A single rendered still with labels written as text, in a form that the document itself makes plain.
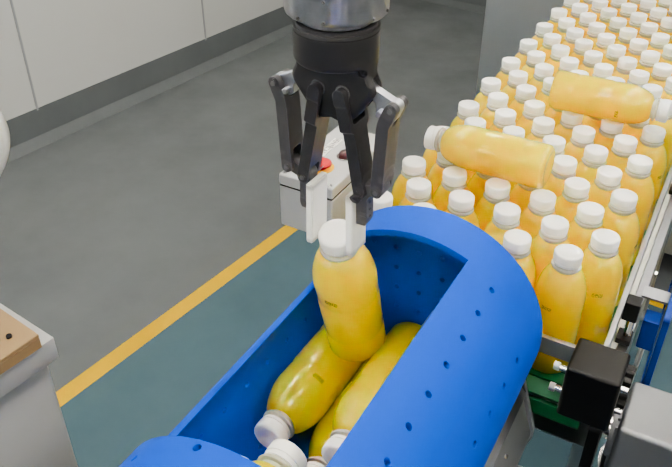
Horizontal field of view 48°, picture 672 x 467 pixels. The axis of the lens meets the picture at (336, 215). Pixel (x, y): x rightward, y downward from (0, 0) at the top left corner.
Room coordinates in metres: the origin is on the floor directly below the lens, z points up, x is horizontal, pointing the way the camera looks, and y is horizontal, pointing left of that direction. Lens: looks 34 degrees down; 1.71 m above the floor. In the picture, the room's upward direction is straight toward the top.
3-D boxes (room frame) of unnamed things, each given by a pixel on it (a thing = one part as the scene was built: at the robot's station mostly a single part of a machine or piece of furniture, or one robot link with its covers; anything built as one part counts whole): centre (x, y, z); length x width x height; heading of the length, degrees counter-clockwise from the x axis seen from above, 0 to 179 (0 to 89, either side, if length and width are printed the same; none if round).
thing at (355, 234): (0.61, -0.02, 1.30); 0.03 x 0.01 x 0.07; 150
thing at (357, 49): (0.62, 0.00, 1.45); 0.08 x 0.07 x 0.09; 60
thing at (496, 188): (1.00, -0.25, 1.09); 0.04 x 0.04 x 0.02
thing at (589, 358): (0.72, -0.35, 0.95); 0.10 x 0.07 x 0.10; 61
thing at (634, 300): (0.87, -0.45, 0.94); 0.03 x 0.02 x 0.08; 151
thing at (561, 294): (0.82, -0.32, 0.99); 0.07 x 0.07 x 0.19
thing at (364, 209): (0.60, -0.04, 1.33); 0.03 x 0.01 x 0.05; 60
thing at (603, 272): (0.86, -0.38, 0.99); 0.07 x 0.07 x 0.19
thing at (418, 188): (1.00, -0.13, 1.09); 0.04 x 0.04 x 0.02
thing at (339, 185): (1.10, 0.00, 1.05); 0.20 x 0.10 x 0.10; 151
